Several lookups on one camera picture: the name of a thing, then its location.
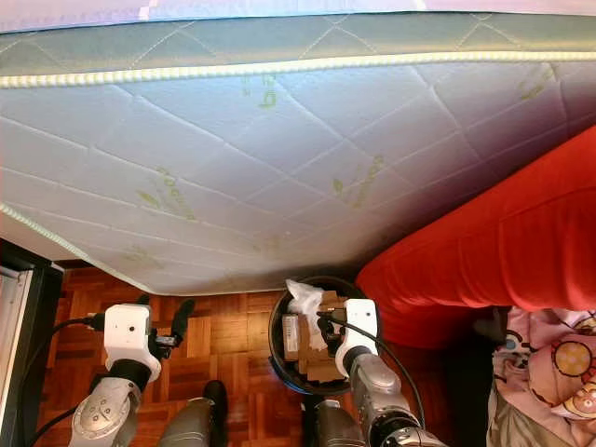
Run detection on brown cardboard scraps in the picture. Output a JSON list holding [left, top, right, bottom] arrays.
[[278, 292, 346, 384]]

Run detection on large red cushion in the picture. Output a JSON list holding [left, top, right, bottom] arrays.
[[355, 125, 596, 352]]

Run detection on grey left robot leg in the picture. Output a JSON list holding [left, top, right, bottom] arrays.
[[157, 379, 230, 447]]

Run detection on white crumpled tissue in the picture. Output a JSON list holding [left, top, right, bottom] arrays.
[[285, 278, 328, 323]]

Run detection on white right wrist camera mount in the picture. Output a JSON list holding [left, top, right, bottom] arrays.
[[334, 297, 381, 379]]

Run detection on black round waste bin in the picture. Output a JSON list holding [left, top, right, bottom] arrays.
[[267, 274, 374, 394]]

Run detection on black framed cabinet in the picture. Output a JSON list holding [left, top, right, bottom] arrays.
[[0, 237, 65, 447]]

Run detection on grey right robot leg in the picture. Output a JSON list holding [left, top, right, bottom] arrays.
[[302, 398, 365, 447]]

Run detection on pink cartoon bear blanket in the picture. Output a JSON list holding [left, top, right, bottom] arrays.
[[488, 306, 596, 447]]

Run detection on grey robot leg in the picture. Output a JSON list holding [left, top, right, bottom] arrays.
[[157, 379, 230, 447], [302, 398, 365, 447]]

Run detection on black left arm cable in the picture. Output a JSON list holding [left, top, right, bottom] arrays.
[[29, 316, 109, 447]]

